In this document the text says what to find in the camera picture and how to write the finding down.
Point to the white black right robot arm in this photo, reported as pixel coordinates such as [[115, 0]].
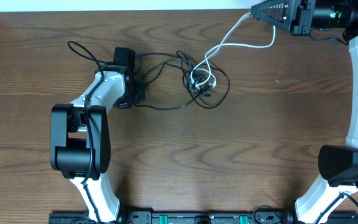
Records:
[[338, 165]]

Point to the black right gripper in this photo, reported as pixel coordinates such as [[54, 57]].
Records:
[[297, 15]]

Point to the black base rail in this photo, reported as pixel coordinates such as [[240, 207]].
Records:
[[150, 217]]

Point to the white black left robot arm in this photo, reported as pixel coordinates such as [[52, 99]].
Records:
[[80, 146]]

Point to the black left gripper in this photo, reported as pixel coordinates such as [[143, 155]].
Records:
[[138, 94]]

